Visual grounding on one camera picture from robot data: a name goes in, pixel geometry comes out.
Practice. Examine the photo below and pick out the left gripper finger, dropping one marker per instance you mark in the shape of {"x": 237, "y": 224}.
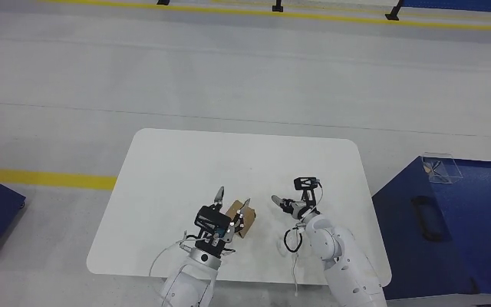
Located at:
{"x": 219, "y": 196}
{"x": 241, "y": 215}

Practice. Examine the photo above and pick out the small blue cabinet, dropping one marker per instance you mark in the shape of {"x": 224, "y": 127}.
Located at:
{"x": 9, "y": 207}

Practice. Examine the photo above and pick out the small brown carton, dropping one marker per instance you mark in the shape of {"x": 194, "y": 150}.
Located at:
{"x": 249, "y": 216}

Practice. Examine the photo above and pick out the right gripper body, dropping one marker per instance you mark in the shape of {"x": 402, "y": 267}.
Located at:
{"x": 301, "y": 212}

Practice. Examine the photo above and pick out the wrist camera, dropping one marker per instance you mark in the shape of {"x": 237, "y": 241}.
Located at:
{"x": 211, "y": 220}
{"x": 305, "y": 184}

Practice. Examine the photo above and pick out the large blue cabinet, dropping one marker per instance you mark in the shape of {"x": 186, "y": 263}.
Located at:
{"x": 433, "y": 230}

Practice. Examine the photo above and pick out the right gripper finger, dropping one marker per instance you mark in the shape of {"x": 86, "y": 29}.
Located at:
{"x": 282, "y": 202}

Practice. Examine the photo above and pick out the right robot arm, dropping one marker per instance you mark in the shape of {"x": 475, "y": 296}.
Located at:
{"x": 345, "y": 265}

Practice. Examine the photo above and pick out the clear plastic stand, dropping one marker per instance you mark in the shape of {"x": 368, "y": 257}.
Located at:
{"x": 441, "y": 169}

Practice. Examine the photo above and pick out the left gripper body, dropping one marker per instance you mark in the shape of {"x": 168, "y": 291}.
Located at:
{"x": 207, "y": 254}

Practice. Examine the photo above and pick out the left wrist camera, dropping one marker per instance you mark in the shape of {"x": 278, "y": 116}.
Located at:
{"x": 211, "y": 220}

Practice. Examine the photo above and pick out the blue partition panel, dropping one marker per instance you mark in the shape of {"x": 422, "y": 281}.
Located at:
{"x": 449, "y": 4}

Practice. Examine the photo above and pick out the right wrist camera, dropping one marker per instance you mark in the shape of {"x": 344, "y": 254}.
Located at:
{"x": 305, "y": 184}

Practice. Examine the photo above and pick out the black partition foot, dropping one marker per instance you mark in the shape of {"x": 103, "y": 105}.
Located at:
{"x": 277, "y": 7}
{"x": 394, "y": 13}
{"x": 163, "y": 2}

